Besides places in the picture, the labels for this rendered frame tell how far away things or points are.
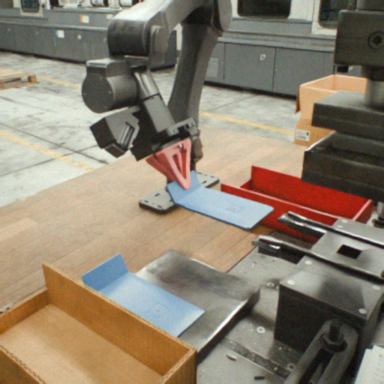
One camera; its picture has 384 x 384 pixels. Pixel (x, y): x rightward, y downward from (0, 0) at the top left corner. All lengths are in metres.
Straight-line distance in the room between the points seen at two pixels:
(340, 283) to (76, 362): 0.32
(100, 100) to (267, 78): 5.23
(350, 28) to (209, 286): 0.36
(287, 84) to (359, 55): 5.22
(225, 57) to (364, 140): 5.72
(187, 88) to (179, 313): 0.45
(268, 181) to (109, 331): 0.49
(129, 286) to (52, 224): 0.27
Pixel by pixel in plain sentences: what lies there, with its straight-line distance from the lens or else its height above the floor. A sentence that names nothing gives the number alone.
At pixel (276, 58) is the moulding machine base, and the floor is 0.50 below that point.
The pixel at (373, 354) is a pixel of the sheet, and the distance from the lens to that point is 0.51.
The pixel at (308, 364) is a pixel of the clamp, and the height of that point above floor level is 0.97.
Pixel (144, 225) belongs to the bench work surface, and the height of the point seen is 0.90.
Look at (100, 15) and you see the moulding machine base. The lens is 7.98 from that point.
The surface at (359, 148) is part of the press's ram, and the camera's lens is 0.47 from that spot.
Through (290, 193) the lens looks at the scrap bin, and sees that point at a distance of 0.88.
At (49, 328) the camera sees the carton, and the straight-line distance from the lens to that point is 0.59.
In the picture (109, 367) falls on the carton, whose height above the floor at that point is 0.90.
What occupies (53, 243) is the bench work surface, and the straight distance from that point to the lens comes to 0.77.
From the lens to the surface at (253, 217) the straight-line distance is 0.63.
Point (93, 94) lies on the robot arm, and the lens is 0.63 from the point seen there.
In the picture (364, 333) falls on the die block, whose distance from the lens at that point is 0.51.
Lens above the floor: 1.29
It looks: 25 degrees down
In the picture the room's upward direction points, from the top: straight up
